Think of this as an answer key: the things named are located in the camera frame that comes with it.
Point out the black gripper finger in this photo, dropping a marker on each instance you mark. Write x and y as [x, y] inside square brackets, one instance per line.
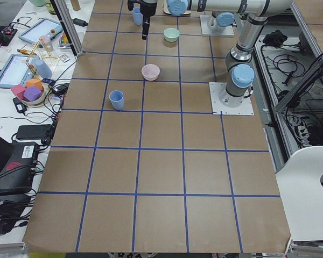
[145, 27]

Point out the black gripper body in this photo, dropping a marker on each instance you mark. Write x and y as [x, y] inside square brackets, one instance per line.
[145, 9]

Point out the blue cup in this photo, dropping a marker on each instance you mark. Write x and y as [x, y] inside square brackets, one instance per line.
[117, 99]
[137, 16]

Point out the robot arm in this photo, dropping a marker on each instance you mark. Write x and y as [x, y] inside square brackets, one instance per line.
[218, 20]
[258, 13]

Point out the green bowl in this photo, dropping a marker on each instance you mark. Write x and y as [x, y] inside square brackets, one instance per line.
[171, 34]

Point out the pink bowl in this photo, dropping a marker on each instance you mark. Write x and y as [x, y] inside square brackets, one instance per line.
[150, 72]

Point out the blue tablet far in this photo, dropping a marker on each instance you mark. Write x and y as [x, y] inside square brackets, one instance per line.
[45, 26]

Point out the blue tablet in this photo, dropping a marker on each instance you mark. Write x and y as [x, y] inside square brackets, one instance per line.
[45, 26]
[15, 72]

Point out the lavender cylinder block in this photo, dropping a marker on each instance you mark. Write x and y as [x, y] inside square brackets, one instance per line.
[43, 69]

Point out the bowl of foam blocks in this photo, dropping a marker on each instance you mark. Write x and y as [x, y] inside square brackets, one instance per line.
[32, 93]

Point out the blue tablet near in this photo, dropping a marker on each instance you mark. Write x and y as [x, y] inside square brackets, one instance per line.
[15, 72]

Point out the black power adapter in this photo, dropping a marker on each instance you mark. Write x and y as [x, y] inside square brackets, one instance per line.
[32, 132]

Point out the black laptop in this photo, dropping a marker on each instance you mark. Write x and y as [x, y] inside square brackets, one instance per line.
[17, 163]

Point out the white chair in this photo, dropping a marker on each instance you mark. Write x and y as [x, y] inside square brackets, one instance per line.
[302, 193]

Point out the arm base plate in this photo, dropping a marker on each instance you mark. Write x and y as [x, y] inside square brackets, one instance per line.
[225, 104]
[210, 27]

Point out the aluminium frame post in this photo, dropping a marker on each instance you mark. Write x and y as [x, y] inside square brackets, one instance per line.
[66, 22]

